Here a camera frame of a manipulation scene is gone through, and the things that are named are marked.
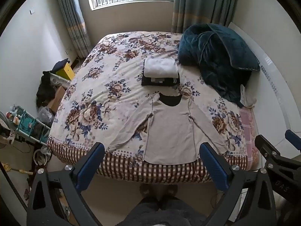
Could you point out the cardboard box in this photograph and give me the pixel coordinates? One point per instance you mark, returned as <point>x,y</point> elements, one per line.
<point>57,98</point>

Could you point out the small white cloth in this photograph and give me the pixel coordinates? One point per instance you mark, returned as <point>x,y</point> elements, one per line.
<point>248,98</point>

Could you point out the wall socket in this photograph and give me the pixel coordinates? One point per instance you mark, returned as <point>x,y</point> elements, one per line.
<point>68,50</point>

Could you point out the floral bedspread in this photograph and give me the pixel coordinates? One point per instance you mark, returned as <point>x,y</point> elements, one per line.
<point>105,94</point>

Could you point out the person's dark grey pants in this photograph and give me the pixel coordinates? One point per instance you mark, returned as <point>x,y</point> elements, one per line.
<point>164,214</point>

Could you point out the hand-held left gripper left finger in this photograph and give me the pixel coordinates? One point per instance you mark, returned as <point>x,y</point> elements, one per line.
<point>90,167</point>

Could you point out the teal fleece blanket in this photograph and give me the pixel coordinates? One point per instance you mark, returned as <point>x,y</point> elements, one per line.
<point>211,75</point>

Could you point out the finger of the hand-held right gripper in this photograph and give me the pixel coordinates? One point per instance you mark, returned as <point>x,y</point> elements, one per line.
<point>268,149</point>
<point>294,139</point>

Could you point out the black jacket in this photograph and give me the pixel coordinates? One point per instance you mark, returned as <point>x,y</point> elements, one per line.
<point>44,89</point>

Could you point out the brown fuzzy slipper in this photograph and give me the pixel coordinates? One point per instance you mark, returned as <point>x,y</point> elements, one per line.
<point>149,193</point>
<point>170,193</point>

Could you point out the dark cloth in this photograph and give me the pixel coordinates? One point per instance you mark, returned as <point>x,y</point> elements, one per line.
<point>60,65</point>

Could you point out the folded black garment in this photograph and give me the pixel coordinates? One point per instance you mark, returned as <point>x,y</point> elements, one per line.
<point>150,82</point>

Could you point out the white headboard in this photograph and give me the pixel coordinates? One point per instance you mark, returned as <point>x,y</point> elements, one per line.
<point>270,80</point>

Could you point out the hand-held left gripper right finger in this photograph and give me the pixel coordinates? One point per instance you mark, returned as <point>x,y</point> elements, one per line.
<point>212,164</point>

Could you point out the pink checked sheet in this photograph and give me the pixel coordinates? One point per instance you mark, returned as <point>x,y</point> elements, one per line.
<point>249,124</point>

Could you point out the clear plastic bag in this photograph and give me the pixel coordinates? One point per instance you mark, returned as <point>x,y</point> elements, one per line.
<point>45,115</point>

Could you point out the beige long-sleeve shirt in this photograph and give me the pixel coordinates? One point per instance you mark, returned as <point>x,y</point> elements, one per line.
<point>169,129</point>

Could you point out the wooden stick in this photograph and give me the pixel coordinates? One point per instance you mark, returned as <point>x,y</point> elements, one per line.
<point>16,168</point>

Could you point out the grey-blue curtain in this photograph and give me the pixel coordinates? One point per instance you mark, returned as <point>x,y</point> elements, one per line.
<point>73,21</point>
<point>202,4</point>

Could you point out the teal storage rack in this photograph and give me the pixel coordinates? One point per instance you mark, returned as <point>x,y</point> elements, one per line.
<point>30,124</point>

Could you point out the teal pillow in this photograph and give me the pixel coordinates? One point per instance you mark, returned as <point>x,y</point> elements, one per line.
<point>237,49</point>

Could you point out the white plastic basket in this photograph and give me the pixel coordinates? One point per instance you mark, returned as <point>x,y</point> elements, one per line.
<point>58,78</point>

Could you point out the folded white garment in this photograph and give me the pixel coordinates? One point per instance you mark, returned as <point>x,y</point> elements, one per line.
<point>161,67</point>

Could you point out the yellow box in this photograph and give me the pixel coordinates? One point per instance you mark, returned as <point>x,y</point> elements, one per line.
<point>67,71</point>

